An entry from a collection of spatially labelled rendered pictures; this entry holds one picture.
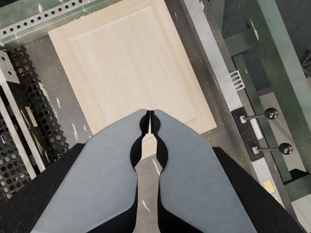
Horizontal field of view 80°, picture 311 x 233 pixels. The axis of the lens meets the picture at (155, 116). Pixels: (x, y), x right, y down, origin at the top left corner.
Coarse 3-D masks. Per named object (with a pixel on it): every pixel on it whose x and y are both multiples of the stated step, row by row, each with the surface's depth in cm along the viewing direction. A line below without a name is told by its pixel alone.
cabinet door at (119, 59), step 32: (128, 0) 68; (160, 0) 69; (64, 32) 68; (96, 32) 69; (128, 32) 69; (160, 32) 69; (64, 64) 68; (96, 64) 69; (128, 64) 69; (160, 64) 70; (96, 96) 69; (128, 96) 69; (160, 96) 70; (192, 96) 70; (96, 128) 69; (192, 128) 70
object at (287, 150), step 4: (280, 144) 59; (284, 144) 58; (288, 144) 58; (252, 148) 67; (256, 148) 67; (260, 148) 66; (264, 148) 64; (268, 148) 63; (272, 148) 62; (276, 148) 61; (280, 148) 58; (284, 148) 57; (288, 148) 57; (292, 148) 57; (256, 152) 67; (280, 152) 59; (284, 152) 58; (288, 152) 57
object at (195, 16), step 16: (192, 0) 67; (192, 16) 67; (208, 32) 67; (208, 48) 68; (208, 64) 70; (224, 64) 68; (224, 80) 68; (224, 96) 68; (240, 144) 72; (256, 160) 69; (256, 176) 69
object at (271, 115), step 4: (268, 108) 58; (272, 108) 57; (264, 112) 59; (268, 112) 57; (272, 112) 57; (276, 112) 57; (240, 116) 67; (244, 116) 67; (248, 116) 65; (252, 116) 63; (256, 116) 62; (260, 116) 61; (268, 116) 58; (272, 116) 57; (276, 116) 57; (240, 120) 67; (244, 120) 66
